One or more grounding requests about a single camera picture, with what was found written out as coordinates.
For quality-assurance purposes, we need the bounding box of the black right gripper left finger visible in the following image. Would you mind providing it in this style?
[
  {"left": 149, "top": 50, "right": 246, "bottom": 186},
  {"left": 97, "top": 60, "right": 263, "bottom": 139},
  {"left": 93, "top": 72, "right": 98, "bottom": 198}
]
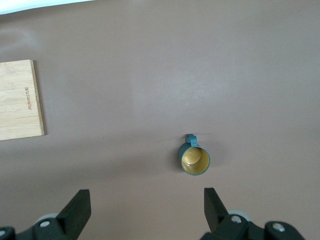
[{"left": 33, "top": 189, "right": 91, "bottom": 240}]

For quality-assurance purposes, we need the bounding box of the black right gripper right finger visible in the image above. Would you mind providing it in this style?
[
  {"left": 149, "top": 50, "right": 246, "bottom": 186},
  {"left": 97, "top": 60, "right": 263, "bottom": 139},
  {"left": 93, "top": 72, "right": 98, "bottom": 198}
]
[{"left": 201, "top": 187, "right": 251, "bottom": 240}]

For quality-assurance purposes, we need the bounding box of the teal mug with yellow inside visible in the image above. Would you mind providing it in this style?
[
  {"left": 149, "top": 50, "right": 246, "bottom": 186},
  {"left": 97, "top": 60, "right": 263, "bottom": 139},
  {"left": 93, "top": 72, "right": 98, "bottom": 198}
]
[{"left": 178, "top": 134, "right": 211, "bottom": 177}]

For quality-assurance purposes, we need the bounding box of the bamboo cutting board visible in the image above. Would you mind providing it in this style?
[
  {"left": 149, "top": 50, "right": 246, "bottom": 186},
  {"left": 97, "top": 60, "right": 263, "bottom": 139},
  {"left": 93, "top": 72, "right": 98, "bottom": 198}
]
[{"left": 0, "top": 59, "right": 48, "bottom": 141}]

